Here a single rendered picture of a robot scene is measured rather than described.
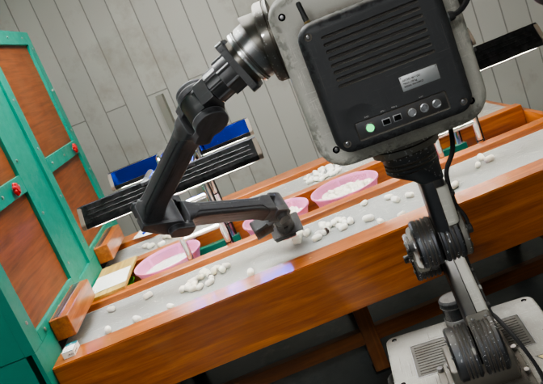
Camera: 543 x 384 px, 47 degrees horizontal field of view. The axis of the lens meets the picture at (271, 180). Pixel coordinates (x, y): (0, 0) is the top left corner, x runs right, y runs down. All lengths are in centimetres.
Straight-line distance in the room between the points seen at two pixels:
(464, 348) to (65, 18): 314
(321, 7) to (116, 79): 286
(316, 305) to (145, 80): 236
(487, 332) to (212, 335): 77
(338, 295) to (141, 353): 58
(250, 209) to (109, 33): 235
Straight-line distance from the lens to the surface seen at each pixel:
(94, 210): 206
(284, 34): 115
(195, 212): 162
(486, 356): 145
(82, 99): 401
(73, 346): 195
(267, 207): 178
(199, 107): 129
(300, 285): 179
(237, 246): 218
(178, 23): 380
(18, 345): 188
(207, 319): 181
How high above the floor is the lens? 141
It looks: 13 degrees down
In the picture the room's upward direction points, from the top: 22 degrees counter-clockwise
